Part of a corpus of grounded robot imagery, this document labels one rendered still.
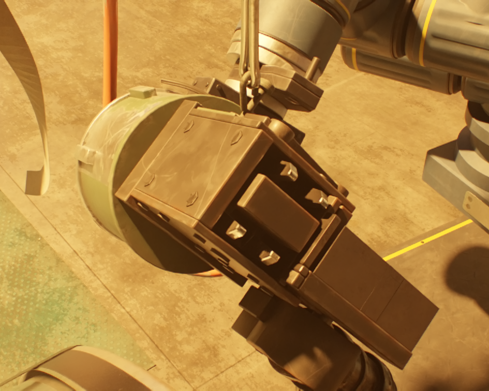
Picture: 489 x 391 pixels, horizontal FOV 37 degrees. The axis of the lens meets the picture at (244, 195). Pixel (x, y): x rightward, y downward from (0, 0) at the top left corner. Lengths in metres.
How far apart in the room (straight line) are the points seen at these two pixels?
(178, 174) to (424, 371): 1.37
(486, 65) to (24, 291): 1.85
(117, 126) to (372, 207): 2.17
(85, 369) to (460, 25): 0.58
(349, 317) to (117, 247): 2.10
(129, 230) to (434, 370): 1.32
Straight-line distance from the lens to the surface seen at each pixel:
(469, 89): 1.49
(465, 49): 0.93
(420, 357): 1.83
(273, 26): 0.78
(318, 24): 0.79
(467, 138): 1.62
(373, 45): 0.97
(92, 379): 0.62
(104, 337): 2.31
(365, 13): 0.92
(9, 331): 2.40
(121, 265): 2.51
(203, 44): 3.71
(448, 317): 1.93
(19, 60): 1.06
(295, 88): 0.74
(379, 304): 0.52
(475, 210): 1.59
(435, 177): 1.64
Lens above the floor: 1.77
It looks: 40 degrees down
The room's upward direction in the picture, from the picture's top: straight up
